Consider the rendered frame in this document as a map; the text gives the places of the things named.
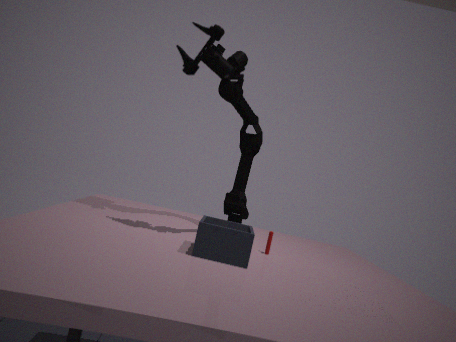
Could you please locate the dark red peg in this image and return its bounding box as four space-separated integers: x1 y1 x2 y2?
265 231 273 254

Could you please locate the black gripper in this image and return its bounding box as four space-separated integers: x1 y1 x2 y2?
177 22 225 75

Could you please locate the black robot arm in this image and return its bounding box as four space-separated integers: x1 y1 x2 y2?
214 51 262 224

